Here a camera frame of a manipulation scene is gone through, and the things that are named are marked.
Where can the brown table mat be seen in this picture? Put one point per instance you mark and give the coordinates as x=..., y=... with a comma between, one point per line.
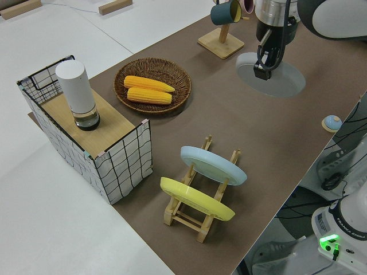
x=258, y=129

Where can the light blue plate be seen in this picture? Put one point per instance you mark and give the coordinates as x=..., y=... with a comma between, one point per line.
x=212, y=163

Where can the dark blue mug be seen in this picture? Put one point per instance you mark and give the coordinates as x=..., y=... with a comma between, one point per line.
x=222, y=13

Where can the wooden block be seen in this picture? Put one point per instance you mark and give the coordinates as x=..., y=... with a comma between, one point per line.
x=17, y=11
x=114, y=7

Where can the yellow plate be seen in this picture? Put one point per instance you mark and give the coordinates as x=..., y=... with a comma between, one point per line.
x=195, y=197

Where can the gray plate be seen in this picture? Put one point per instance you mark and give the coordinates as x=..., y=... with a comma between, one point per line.
x=284, y=83

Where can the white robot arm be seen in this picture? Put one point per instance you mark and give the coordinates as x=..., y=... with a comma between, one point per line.
x=344, y=14

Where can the blue call bell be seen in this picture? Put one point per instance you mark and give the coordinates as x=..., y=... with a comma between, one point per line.
x=331, y=123

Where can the wooden plate rack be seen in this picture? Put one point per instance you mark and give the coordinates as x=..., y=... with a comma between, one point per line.
x=186, y=220

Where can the pink mug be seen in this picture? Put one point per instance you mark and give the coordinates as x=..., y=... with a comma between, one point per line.
x=248, y=5

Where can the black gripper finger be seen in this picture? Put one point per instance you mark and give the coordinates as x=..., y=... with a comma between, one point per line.
x=275, y=58
x=262, y=73

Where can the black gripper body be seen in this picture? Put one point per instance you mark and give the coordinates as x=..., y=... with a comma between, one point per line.
x=276, y=37

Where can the yellow corn cob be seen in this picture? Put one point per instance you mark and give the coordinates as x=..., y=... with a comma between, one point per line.
x=149, y=96
x=146, y=83

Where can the brown wicker basket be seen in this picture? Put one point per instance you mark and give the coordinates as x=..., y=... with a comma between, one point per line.
x=152, y=67

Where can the white cylinder grinder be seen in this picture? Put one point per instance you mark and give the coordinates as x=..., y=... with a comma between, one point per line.
x=76, y=88

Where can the wooden mug tree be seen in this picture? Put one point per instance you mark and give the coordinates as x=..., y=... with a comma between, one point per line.
x=220, y=44

